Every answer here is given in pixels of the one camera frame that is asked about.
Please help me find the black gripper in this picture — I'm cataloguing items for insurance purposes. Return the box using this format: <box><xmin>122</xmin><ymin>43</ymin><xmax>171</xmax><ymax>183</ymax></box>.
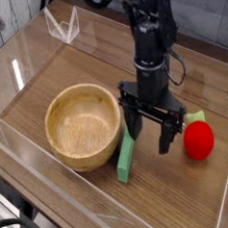
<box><xmin>117</xmin><ymin>81</ymin><xmax>186</xmax><ymax>154</ymax></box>

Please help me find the red toy fruit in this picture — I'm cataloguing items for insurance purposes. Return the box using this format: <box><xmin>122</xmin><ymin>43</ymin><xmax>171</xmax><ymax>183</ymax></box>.
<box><xmin>183</xmin><ymin>110</ymin><xmax>215</xmax><ymax>161</ymax></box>

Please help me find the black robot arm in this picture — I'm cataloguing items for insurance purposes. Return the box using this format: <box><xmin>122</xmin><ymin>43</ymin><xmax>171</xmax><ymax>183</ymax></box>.
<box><xmin>84</xmin><ymin>0</ymin><xmax>186</xmax><ymax>154</ymax></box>

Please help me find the green rectangular block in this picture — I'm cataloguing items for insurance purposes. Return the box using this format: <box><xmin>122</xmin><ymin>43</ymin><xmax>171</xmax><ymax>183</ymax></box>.
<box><xmin>116</xmin><ymin>129</ymin><xmax>135</xmax><ymax>183</ymax></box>

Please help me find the wooden bowl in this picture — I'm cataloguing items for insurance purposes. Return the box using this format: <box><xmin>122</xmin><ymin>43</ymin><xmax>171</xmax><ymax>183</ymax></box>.
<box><xmin>45</xmin><ymin>83</ymin><xmax>121</xmax><ymax>172</ymax></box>

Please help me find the clear acrylic front wall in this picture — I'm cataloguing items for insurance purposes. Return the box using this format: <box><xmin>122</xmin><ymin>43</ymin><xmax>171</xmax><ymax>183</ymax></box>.
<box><xmin>0</xmin><ymin>118</ymin><xmax>155</xmax><ymax>228</ymax></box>

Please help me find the black cable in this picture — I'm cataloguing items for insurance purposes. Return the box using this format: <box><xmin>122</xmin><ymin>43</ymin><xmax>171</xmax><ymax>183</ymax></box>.
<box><xmin>0</xmin><ymin>217</ymin><xmax>23</xmax><ymax>228</ymax></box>

